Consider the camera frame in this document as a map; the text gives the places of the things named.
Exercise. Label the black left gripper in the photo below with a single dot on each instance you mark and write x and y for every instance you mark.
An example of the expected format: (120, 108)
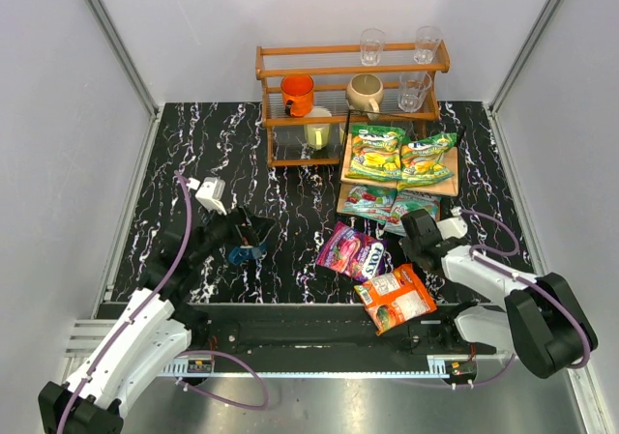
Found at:
(246, 231)

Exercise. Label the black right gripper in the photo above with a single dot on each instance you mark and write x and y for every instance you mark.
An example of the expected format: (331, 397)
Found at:
(417, 221)

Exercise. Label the blue mug cream inside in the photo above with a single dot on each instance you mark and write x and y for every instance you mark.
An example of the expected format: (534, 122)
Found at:
(242, 254)

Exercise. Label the teal mint candy bag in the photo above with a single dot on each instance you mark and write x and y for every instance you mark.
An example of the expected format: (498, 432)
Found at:
(371, 202)
(407, 202)

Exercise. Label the green yellow candy bag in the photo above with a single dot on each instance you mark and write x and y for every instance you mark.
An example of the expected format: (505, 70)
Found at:
(375, 152)

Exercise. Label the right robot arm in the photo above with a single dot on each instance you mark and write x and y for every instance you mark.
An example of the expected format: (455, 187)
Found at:
(536, 318)

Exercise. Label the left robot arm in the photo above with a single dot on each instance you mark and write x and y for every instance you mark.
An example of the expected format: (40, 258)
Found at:
(158, 333)

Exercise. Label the two-tier wooden shelf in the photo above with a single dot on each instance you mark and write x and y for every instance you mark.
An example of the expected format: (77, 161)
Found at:
(448, 187)

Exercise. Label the orange fruit candy bag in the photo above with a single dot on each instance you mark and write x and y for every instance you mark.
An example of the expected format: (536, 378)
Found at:
(394, 298)

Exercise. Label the purple berry candy bag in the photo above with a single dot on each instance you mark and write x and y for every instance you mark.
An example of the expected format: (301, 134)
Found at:
(353, 253)

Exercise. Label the clear glass middle shelf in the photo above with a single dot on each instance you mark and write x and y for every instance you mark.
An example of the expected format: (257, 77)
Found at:
(412, 90)

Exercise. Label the orange wooden shelf rack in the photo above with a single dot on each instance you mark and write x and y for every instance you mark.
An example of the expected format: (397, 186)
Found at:
(331, 68)

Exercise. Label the pale yellow mug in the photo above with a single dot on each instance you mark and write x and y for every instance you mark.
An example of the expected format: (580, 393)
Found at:
(317, 135)

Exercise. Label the orange mug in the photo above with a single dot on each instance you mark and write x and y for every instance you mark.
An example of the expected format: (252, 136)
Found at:
(297, 95)

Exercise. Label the beige mug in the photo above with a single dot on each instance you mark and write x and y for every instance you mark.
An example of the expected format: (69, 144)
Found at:
(365, 92)

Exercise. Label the clear glass top right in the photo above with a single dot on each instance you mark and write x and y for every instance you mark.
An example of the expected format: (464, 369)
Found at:
(428, 39)

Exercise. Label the clear glass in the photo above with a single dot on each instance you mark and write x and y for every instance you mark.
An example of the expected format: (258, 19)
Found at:
(428, 39)
(371, 46)

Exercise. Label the clear glass top left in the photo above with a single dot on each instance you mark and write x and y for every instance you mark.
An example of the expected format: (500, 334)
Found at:
(371, 46)

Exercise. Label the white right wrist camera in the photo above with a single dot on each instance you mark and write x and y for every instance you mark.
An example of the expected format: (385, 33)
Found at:
(454, 226)

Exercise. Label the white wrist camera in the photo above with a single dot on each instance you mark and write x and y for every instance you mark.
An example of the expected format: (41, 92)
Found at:
(208, 193)
(454, 226)

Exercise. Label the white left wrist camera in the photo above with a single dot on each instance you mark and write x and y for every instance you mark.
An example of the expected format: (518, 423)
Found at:
(208, 193)

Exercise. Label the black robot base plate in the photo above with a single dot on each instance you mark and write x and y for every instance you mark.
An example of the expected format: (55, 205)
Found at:
(237, 328)

